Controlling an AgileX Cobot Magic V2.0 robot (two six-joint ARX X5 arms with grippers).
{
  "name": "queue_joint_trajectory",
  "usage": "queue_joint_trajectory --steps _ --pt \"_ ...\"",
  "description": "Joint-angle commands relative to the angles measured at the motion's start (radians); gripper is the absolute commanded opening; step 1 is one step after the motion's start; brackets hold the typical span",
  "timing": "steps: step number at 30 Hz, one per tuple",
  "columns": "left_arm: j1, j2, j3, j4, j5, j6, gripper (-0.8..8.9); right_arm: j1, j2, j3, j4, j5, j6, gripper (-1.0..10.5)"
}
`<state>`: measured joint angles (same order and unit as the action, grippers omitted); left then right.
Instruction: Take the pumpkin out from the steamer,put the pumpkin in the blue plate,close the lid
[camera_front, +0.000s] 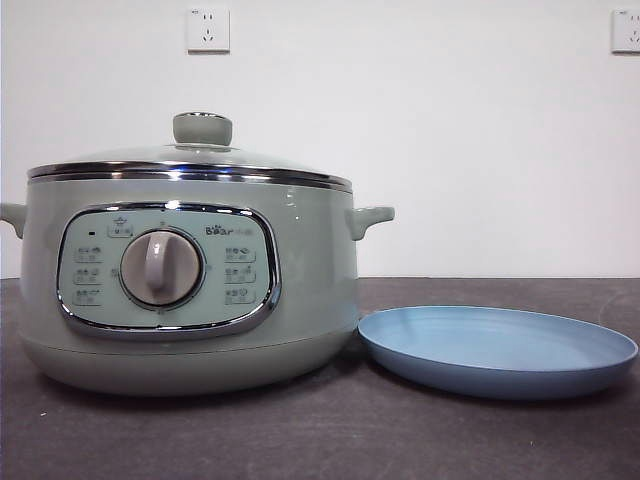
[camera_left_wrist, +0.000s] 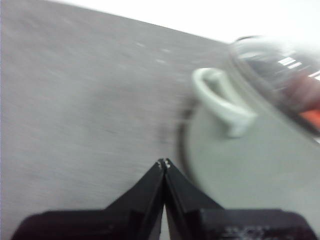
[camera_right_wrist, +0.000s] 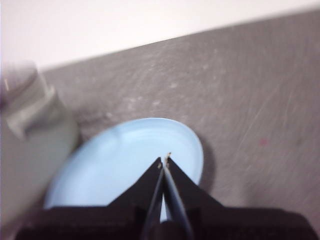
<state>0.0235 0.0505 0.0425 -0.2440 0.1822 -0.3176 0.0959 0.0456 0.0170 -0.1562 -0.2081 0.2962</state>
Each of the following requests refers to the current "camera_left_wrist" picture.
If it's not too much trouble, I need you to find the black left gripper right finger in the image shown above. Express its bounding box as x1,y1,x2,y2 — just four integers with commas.
164,157,318,240

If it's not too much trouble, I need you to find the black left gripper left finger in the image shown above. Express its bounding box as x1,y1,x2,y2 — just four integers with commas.
11,157,166,240

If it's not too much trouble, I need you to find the glass lid with green knob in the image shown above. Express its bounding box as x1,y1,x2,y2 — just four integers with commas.
227,34,320,143

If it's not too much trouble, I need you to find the pale green electric steamer pot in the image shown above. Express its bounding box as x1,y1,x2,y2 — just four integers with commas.
174,67,320,213

